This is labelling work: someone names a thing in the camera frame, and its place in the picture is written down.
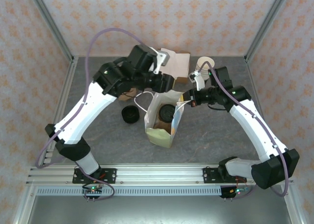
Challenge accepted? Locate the green cup with black lid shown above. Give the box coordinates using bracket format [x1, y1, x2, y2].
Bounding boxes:
[158, 105, 177, 123]

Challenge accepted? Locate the brown pulp cup carrier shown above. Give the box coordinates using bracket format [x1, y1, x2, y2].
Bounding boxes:
[156, 118, 172, 133]
[117, 87, 137, 101]

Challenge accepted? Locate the white paper carry bag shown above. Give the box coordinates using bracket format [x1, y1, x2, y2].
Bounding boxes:
[134, 90, 191, 150]

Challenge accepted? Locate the black lidded coffee cup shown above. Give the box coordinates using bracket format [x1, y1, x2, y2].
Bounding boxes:
[121, 105, 140, 124]

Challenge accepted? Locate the cardboard napkin box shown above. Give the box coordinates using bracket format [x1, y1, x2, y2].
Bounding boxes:
[159, 48, 191, 85]

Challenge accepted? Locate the white paper napkin stack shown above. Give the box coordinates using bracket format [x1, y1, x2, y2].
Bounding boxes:
[160, 48, 191, 79]

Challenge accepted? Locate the cream paper cup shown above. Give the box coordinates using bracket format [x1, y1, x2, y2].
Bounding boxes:
[197, 56, 214, 74]

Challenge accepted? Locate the small circuit board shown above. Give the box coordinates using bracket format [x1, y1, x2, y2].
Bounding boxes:
[82, 184, 104, 197]
[220, 186, 251, 199]

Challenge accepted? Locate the grey metal panel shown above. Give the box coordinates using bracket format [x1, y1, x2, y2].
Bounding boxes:
[14, 196, 302, 224]

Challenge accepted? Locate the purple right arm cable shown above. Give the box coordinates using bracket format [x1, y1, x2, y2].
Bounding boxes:
[200, 62, 290, 200]

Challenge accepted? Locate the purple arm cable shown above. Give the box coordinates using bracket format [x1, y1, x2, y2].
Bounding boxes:
[35, 28, 157, 201]
[200, 62, 290, 200]

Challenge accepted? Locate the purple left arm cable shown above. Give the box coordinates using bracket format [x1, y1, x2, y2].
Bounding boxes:
[35, 28, 157, 201]

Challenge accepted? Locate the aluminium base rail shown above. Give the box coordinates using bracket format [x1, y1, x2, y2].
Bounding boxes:
[26, 163, 295, 185]

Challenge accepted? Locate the aluminium frame post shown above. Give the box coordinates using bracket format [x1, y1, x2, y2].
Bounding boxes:
[244, 0, 292, 62]
[26, 0, 76, 62]

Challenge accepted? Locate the slotted grey cable duct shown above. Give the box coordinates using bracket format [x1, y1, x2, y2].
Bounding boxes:
[36, 186, 223, 196]

